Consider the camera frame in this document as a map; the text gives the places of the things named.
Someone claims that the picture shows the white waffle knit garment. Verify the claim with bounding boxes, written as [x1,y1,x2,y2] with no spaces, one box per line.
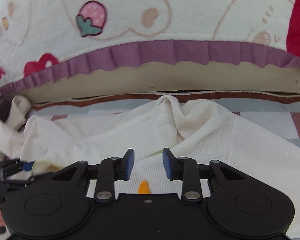
[0,95,300,238]

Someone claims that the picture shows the dark brown garment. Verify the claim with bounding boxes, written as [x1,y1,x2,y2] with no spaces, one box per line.
[0,96,13,122]

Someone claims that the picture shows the beige mattress side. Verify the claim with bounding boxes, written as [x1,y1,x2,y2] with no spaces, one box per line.
[21,62,300,103]

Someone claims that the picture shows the checkered cartoon play mat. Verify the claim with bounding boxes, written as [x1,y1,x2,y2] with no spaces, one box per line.
[29,90,300,147]

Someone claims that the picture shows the white cartoon print bedspread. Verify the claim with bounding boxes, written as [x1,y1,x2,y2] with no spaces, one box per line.
[0,0,300,98]

